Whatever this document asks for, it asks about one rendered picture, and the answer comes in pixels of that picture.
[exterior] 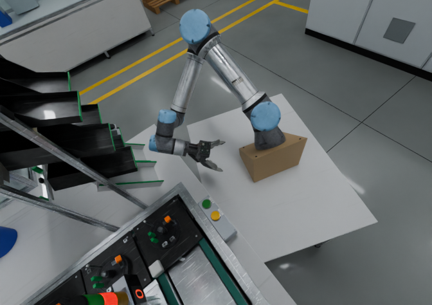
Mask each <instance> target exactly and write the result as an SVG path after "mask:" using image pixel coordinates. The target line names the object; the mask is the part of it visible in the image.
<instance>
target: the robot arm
mask: <svg viewBox="0 0 432 305"><path fill-rule="evenodd" d="M179 31H180V34H181V37H182V38H183V40H184V41H185V42H187V43H188V50H187V52H186V53H187V55H188V57H187V60H186V63H185V65H184V69H183V72H182V75H181V78H180V81H179V84H178V87H177V90H176V93H175V96H174V99H173V102H172V105H171V108H170V110H167V109H161V110H160V111H159V116H158V118H157V128H156V134H152V135H151V136H150V140H149V144H148V148H149V150H150V151H154V152H158V153H165V154H173V155H176V156H182V155H183V156H186V154H187V153H188V155H189V156H190V157H192V158H193V159H194V160H195V161H196V162H200V163H201V164H202V165H203V166H205V167H207V168H209V169H213V170H215V171H219V172H223V170H222V169H221V168H218V167H217V165H216V164H215V163H213V162H212V161H211V160H206V158H209V157H210V149H213V148H214V147H215V146H218V145H222V144H224V143H226V142H225V141H220V140H219V139H218V140H216V141H213V142H207V141H203V140H200V141H199V143H198V144H194V143H190V142H188V141H184V140H180V138H179V139H175V138H172V137H173V133H174V129H175V128H176V127H179V126H180V125H182V124H183V122H184V120H185V118H184V115H185V113H186V109H187V107H188V104H189V101H190V99H191V96H192V93H193V90H194V87H195V84H196V82H197V79H198V76H199V73H200V71H201V68H202V65H203V63H204V62H206V61H207V62H208V63H209V65H210V66H211V67H212V68H213V69H214V71H215V72H216V73H217V74H218V76H219V77H220V78H221V79H222V81H223V82H224V83H225V85H227V87H228V88H229V90H230V91H231V92H232V93H233V94H234V95H235V97H236V98H237V99H238V101H239V102H240V103H241V104H242V112H243V113H244V114H245V115H246V116H247V118H248V119H249V120H250V122H251V125H252V128H253V131H254V134H255V148H256V149H257V150H265V149H270V148H273V147H276V146H279V145H281V144H283V143H284V142H285V141H286V139H285V135H284V134H283V132H282V131H281V130H280V128H279V127H278V124H279V122H280V119H281V112H280V109H279V107H278V106H277V105H276V104H275V103H273V102H272V101H271V99H270V98H269V97H268V96H267V95H266V93H265V92H263V91H259V90H258V89H257V88H256V87H255V85H254V84H253V83H252V81H250V79H249V78H248V76H247V75H246V74H245V73H244V72H243V70H242V69H241V67H240V66H239V65H238V64H237V62H236V61H235V60H234V58H233V57H232V56H231V55H230V53H229V52H228V51H227V49H226V48H225V47H224V46H223V44H222V43H221V35H220V33H219V32H218V31H217V30H216V29H215V27H214V26H213V25H212V23H211V22H210V18H209V17H208V15H207V14H206V13H204V12H203V11H202V10H199V9H192V10H189V11H187V12H186V13H185V14H184V15H183V16H182V18H181V20H180V23H179Z"/></svg>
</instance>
